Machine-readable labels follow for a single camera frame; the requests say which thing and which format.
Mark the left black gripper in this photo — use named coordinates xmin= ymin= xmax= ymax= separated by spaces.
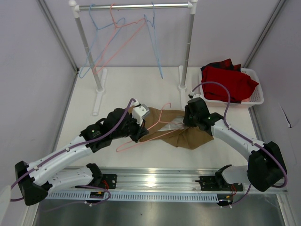
xmin=111 ymin=113 xmax=149 ymax=143

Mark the tan brown skirt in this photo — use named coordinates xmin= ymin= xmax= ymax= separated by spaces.
xmin=139 ymin=108 xmax=214 ymax=150

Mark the pink wire hanger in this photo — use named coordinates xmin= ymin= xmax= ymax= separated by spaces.
xmin=116 ymin=102 xmax=184 ymax=153
xmin=93 ymin=3 xmax=146 ymax=73

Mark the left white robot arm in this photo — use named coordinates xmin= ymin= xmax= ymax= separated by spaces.
xmin=15 ymin=105 xmax=150 ymax=206

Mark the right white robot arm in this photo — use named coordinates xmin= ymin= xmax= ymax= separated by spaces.
xmin=183 ymin=97 xmax=288 ymax=192

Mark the red folded garment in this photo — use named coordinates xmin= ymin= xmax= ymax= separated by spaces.
xmin=201 ymin=59 xmax=259 ymax=103

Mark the metal clothes rack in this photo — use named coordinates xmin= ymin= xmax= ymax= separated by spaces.
xmin=69 ymin=0 xmax=197 ymax=116

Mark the white plastic basket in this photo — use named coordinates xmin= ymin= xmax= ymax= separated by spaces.
xmin=198 ymin=68 xmax=264 ymax=108

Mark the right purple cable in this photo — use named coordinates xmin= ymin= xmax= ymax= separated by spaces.
xmin=190 ymin=81 xmax=289 ymax=209

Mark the purple cable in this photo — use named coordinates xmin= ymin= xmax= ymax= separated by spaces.
xmin=9 ymin=98 xmax=138 ymax=212
xmin=190 ymin=81 xmax=289 ymax=209

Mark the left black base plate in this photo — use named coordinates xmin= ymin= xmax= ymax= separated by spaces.
xmin=87 ymin=174 xmax=117 ymax=190

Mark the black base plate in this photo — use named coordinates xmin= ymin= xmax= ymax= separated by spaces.
xmin=87 ymin=174 xmax=117 ymax=190
xmin=195 ymin=176 xmax=244 ymax=192

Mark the aluminium mounting rail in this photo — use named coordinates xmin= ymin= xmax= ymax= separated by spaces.
xmin=32 ymin=166 xmax=288 ymax=195

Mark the right blue wire hanger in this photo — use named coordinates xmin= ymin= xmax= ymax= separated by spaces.
xmin=144 ymin=2 xmax=164 ymax=79

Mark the blue wire hanger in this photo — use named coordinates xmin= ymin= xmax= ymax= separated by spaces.
xmin=144 ymin=2 xmax=164 ymax=79
xmin=78 ymin=4 xmax=126 ymax=79

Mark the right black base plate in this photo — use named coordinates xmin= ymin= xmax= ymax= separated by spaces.
xmin=195 ymin=176 xmax=244 ymax=192

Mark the white slotted cable duct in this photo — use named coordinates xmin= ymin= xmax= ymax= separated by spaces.
xmin=46 ymin=190 xmax=219 ymax=203

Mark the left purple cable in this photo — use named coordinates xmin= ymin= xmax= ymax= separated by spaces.
xmin=9 ymin=98 xmax=138 ymax=212

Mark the leftmost blue wire hanger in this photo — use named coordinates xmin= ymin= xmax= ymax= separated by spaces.
xmin=78 ymin=4 xmax=126 ymax=79

